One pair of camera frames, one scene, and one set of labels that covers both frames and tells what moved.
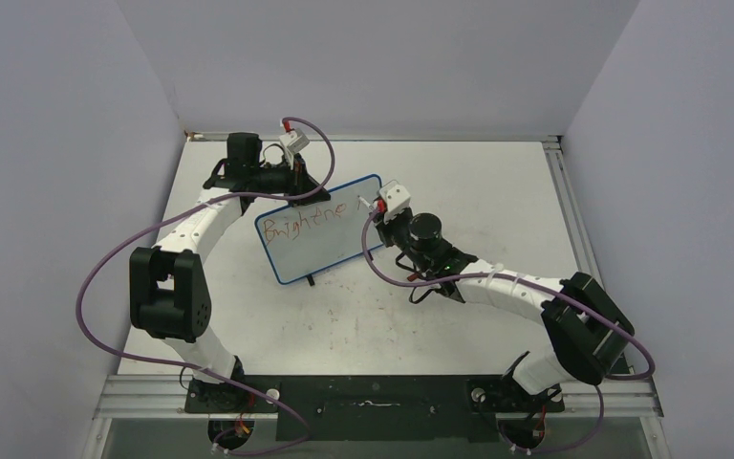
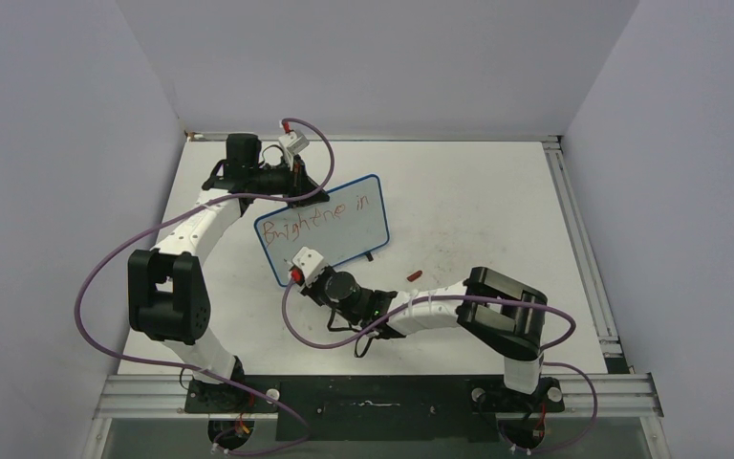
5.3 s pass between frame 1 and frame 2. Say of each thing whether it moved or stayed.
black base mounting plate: stayed
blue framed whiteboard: stayed
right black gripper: moved
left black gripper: stayed
